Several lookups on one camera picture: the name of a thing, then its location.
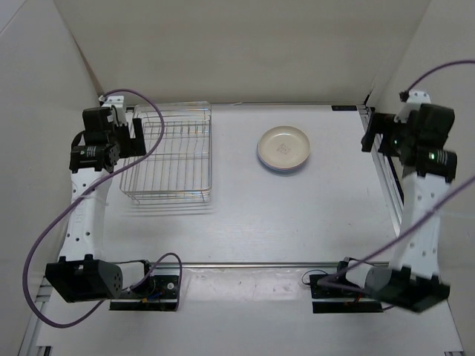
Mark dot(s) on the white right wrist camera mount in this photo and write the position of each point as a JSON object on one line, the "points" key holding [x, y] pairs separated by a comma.
{"points": [[412, 100]]}

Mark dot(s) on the pink plastic plate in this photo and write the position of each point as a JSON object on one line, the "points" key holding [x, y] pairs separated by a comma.
{"points": [[266, 163]]}

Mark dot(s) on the aluminium table frame rail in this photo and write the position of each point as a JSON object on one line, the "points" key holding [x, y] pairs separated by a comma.
{"points": [[389, 179]]}

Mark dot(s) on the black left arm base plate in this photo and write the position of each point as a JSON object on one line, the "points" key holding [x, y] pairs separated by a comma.
{"points": [[159, 293]]}

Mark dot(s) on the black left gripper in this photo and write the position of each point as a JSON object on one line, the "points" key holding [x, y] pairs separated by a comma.
{"points": [[135, 147]]}

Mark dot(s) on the blue plastic plate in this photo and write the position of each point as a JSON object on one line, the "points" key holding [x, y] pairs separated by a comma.
{"points": [[281, 171]]}

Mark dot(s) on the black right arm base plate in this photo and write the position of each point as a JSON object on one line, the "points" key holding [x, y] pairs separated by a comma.
{"points": [[327, 300]]}

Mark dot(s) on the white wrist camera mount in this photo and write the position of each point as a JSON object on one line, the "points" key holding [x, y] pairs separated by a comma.
{"points": [[412, 100], [117, 105]]}

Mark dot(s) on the cream plastic plate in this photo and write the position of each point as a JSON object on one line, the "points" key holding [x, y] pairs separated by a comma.
{"points": [[284, 146]]}

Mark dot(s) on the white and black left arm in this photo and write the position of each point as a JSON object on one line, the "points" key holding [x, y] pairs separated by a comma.
{"points": [[81, 274]]}

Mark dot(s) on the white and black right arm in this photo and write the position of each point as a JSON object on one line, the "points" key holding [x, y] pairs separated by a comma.
{"points": [[416, 136]]}

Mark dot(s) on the chrome wire dish rack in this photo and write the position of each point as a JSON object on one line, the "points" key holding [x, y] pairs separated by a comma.
{"points": [[180, 168]]}

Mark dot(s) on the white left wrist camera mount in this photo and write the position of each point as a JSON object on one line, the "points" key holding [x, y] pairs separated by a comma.
{"points": [[117, 105]]}

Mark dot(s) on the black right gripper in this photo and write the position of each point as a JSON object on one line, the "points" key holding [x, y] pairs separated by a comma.
{"points": [[380, 124]]}

